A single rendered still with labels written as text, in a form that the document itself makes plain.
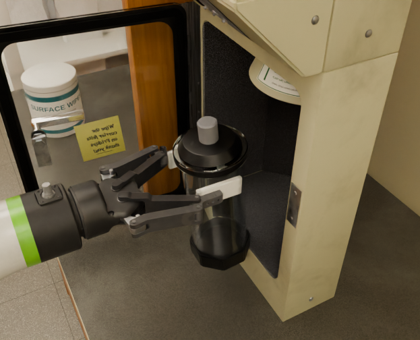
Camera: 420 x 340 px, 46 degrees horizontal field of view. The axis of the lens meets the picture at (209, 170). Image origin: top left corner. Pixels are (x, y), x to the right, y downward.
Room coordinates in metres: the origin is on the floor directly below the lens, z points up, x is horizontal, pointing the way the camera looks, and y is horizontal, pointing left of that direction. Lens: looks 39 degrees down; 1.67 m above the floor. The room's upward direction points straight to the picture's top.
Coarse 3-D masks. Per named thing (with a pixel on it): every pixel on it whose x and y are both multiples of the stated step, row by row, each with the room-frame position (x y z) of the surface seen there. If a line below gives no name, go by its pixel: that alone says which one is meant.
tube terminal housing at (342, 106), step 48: (336, 0) 0.48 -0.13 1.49; (384, 0) 0.51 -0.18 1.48; (336, 48) 0.49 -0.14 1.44; (384, 48) 0.52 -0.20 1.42; (336, 96) 0.49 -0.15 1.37; (384, 96) 0.53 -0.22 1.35; (336, 144) 0.50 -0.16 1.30; (336, 192) 0.51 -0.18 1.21; (288, 240) 0.49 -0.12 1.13; (336, 240) 0.52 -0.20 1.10; (288, 288) 0.48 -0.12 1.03
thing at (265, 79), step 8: (256, 64) 0.64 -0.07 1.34; (264, 64) 0.62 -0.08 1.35; (256, 72) 0.63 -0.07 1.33; (264, 72) 0.61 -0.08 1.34; (272, 72) 0.60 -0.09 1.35; (256, 80) 0.62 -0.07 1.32; (264, 80) 0.61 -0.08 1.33; (272, 80) 0.60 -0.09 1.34; (280, 80) 0.59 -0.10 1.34; (264, 88) 0.60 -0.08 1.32; (272, 88) 0.59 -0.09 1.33; (280, 88) 0.58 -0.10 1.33; (288, 88) 0.58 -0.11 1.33; (272, 96) 0.59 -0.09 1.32; (280, 96) 0.58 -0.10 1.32; (288, 96) 0.58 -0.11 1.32; (296, 96) 0.57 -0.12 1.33; (296, 104) 0.57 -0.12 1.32
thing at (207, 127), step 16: (192, 128) 0.59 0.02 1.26; (208, 128) 0.55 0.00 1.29; (224, 128) 0.58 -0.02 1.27; (192, 144) 0.55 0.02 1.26; (208, 144) 0.55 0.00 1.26; (224, 144) 0.55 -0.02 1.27; (240, 144) 0.56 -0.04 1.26; (192, 160) 0.53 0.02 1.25; (208, 160) 0.52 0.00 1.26; (224, 160) 0.52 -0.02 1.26
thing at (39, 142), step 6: (36, 138) 0.64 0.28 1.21; (42, 138) 0.64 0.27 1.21; (36, 144) 0.63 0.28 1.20; (42, 144) 0.64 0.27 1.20; (36, 150) 0.63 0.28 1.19; (42, 150) 0.64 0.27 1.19; (48, 150) 0.64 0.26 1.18; (36, 156) 0.63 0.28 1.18; (42, 156) 0.64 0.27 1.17; (48, 156) 0.64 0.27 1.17; (42, 162) 0.64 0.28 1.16; (48, 162) 0.64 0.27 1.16
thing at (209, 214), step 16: (176, 144) 0.57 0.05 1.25; (176, 160) 0.54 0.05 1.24; (240, 160) 0.53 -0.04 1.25; (192, 176) 0.53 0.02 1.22; (224, 176) 0.52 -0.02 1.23; (192, 192) 0.53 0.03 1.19; (208, 208) 0.52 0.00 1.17; (224, 208) 0.52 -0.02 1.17; (240, 208) 0.54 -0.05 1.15; (208, 224) 0.52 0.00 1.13; (224, 224) 0.52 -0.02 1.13; (240, 224) 0.54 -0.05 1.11; (208, 240) 0.53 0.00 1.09; (224, 240) 0.53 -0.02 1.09; (240, 240) 0.54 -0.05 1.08; (224, 256) 0.53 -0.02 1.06
